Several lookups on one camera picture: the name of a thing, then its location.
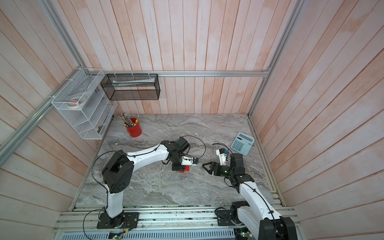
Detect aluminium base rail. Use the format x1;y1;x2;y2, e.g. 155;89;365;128
51;206;256;240

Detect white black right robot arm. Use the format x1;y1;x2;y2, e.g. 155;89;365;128
203;154;298;240

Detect light blue calculator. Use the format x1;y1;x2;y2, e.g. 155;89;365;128
231;133;255;156

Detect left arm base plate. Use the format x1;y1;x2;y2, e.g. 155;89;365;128
97;211;140;229

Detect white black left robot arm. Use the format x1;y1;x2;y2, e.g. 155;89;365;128
102;137;199;219

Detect red pen cup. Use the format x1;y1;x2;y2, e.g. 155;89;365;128
126;118;142;138

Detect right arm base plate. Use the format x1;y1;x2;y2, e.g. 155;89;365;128
215;208;239;226

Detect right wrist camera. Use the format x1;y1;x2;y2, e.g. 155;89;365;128
216;148;229;166

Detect pens in cup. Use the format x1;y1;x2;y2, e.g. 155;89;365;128
119;113;139;128

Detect red curved lego brick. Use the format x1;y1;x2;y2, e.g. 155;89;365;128
179;166;190;173

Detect tape roll on shelf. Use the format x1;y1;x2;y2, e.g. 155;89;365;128
65;96;86;109

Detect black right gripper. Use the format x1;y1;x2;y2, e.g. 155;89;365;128
203;162;235;179

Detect black mesh wall basket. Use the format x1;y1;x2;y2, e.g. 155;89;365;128
101;74;161;101

